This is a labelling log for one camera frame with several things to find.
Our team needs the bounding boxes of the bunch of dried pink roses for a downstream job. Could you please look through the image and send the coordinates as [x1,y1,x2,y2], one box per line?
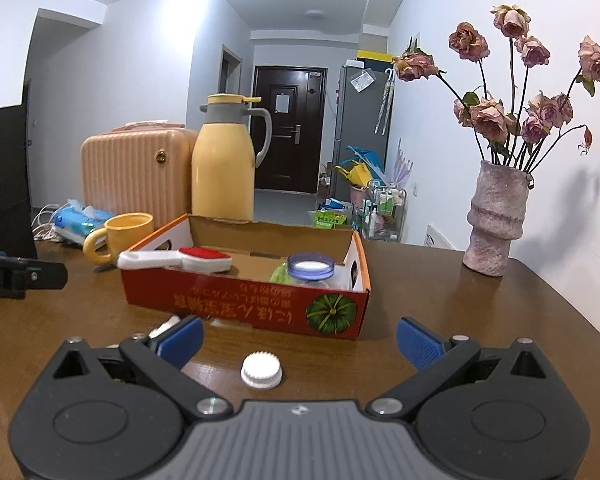
[392,4,600,173]

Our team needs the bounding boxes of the yellow and black box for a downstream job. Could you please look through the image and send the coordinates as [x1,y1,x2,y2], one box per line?
[357,49,393,68]

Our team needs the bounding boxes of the yellow watering can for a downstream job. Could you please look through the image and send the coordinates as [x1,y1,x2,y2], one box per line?
[336,162,373,186]

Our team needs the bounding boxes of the white cables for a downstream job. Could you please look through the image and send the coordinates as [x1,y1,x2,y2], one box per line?
[31,204,63,243]

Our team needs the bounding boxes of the translucent jar with blue lid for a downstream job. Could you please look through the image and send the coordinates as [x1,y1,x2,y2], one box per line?
[286,252,337,291]

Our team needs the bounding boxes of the white spray tube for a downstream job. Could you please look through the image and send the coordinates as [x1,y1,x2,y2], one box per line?
[147,315,181,341]

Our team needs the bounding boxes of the blue tissue pack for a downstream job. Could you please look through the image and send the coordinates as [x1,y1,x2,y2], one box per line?
[50,199,113,246]

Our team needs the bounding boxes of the red printed cardboard box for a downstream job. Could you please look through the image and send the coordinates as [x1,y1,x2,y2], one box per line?
[119,213,371,341]

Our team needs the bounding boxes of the black monitor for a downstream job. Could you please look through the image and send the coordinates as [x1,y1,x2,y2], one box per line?
[0,79,38,261]

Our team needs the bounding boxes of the white folded umbrella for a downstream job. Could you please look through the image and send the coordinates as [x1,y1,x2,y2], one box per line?
[375,67,396,136]

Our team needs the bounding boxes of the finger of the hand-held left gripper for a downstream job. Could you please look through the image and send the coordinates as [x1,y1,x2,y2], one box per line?
[19,257,69,292]

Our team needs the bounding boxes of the yellow thermos jug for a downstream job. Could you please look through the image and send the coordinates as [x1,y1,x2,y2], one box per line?
[191,93,272,222]

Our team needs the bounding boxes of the dark brown entrance door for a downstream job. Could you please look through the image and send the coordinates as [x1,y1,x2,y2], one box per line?
[253,65,327,195]

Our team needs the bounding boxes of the grey refrigerator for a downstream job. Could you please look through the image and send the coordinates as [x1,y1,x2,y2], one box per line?
[332,60,393,206]

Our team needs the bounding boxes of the green printed bag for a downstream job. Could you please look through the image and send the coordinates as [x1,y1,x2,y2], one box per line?
[314,209,350,230]

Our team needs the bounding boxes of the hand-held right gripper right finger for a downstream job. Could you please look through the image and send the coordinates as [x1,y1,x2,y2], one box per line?
[367,316,548,418]

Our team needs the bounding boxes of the peach ribbed suitcase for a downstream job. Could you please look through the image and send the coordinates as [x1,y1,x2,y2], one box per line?
[80,120,199,228]

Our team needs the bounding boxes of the white ribbed bottle cap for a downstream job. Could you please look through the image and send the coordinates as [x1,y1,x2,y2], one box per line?
[240,352,283,389]

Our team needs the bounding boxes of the purple flower wall decoration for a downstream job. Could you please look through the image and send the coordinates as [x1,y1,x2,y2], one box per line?
[387,140,416,186]

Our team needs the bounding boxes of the white wire trolley cart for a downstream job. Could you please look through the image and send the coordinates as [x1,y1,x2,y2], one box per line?
[362,185,407,241]

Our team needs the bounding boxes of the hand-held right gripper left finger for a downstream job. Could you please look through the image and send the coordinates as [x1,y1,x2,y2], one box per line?
[51,316,233,420]

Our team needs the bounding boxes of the red and white lint brush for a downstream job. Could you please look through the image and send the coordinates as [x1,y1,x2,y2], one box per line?
[116,246,232,275]

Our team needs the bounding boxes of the clear plastic bag on refrigerator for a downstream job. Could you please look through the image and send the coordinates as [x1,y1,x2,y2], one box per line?
[349,69,376,93]

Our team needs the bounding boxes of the pink textured vase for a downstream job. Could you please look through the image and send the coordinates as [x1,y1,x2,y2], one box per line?
[462,160,533,277]

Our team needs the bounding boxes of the yellow mug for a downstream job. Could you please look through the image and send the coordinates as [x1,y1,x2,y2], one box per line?
[82,212,154,266]

